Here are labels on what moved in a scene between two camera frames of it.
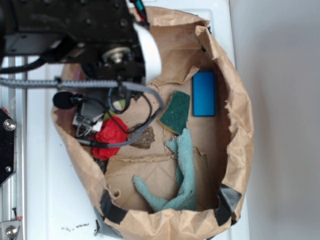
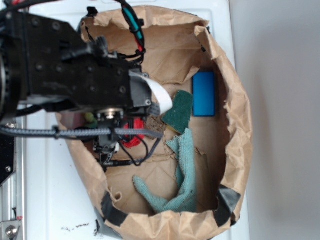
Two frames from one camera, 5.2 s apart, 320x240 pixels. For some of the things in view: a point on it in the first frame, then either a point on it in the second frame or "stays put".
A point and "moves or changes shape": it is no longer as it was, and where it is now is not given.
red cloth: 112,130 moves or changes shape
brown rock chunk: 145,140 → 155,123
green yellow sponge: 175,115 stays put
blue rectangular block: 203,94 stays put
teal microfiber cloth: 180,145 stays put
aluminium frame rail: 13,191 stays put
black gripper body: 122,62 → 115,118
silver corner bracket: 9,229 stays put
